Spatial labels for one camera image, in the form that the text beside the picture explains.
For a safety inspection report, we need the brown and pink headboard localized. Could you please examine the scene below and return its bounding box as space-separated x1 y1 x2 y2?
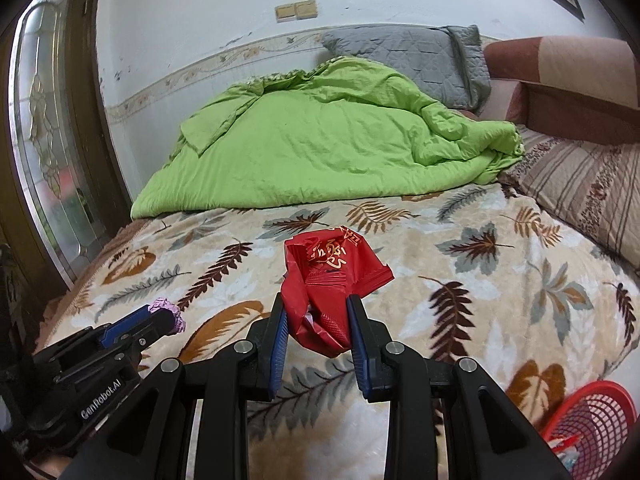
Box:
457 35 640 147

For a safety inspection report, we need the striped beige pillow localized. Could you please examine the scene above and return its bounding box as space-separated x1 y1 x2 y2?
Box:
500 124 640 273

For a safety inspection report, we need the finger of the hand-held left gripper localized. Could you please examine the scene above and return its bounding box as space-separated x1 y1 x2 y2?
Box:
97 304 157 349
116 316 178 361

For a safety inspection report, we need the leaf print blanket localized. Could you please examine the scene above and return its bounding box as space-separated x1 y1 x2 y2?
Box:
37 182 640 480

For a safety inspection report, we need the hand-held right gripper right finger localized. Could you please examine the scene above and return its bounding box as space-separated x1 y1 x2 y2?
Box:
346 294 573 480

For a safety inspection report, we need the red plastic basket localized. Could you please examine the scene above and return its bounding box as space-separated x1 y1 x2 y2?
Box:
541 381 638 480

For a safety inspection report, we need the beige double switch plate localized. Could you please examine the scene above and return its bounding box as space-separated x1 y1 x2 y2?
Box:
275 1 318 23

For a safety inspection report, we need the green quilt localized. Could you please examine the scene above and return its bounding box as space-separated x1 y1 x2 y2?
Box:
130 55 526 220

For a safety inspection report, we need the brown glass panel door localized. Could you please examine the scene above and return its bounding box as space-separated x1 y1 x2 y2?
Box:
0 0 133 301

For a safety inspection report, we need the grey quilted pillow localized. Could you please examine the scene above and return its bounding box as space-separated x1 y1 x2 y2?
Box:
320 25 493 113

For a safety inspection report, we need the red wrapper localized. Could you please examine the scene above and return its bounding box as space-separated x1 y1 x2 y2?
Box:
280 225 394 359

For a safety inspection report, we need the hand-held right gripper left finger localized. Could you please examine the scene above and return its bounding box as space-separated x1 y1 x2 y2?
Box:
57 292 289 480

